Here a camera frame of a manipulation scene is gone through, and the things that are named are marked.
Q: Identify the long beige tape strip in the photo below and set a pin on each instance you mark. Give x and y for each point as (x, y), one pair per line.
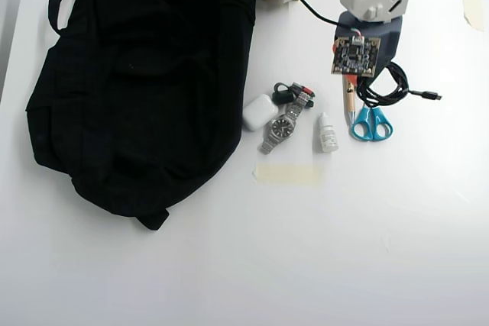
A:
(288, 174)

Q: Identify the white earbuds case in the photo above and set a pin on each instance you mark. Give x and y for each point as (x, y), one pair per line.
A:
(260, 113)

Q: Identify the camera circuit board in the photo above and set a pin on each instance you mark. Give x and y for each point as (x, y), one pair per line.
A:
(356, 55)

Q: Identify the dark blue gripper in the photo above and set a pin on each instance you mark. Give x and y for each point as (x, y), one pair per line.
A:
(390, 41)

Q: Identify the short beige tape piece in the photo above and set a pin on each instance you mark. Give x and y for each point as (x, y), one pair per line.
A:
(473, 7)

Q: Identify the wooden pen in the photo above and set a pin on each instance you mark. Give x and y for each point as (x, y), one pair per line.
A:
(350, 106)

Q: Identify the silver wristwatch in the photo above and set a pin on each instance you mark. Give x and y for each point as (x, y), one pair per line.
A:
(282, 127)

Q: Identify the black fabric bag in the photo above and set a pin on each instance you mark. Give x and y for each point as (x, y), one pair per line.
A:
(133, 93)

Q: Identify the white dropper bottle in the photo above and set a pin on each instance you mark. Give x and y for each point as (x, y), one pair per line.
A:
(327, 135)

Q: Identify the black loop key fob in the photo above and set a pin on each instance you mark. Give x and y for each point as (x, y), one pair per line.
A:
(282, 96)

